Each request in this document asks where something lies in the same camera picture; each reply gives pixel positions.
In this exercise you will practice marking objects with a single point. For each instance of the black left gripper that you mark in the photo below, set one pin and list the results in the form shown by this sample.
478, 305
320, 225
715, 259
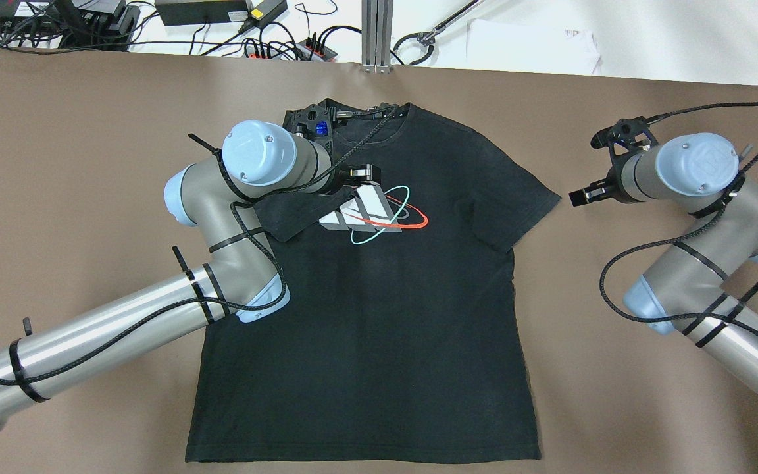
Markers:
341, 179

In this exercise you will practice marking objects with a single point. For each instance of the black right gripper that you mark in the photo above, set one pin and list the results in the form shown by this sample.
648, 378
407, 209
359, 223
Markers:
611, 185

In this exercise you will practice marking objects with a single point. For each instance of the black printed t-shirt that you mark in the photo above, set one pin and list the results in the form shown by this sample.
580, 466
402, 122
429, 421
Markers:
404, 347

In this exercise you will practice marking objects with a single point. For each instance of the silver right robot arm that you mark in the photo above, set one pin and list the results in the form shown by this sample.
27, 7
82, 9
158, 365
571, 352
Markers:
683, 290

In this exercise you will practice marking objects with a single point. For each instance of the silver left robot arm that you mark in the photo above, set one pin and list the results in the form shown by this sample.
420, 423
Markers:
257, 160

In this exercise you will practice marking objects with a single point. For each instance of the red black power strip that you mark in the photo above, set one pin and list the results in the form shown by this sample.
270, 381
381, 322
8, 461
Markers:
311, 50

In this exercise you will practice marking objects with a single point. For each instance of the black grabber stick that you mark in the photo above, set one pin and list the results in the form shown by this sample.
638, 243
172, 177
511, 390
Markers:
427, 39

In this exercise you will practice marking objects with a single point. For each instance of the black power adapter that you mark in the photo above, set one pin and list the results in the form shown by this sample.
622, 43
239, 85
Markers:
174, 13

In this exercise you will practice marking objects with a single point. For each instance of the aluminium frame post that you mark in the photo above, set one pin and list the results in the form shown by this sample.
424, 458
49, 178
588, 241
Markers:
376, 30

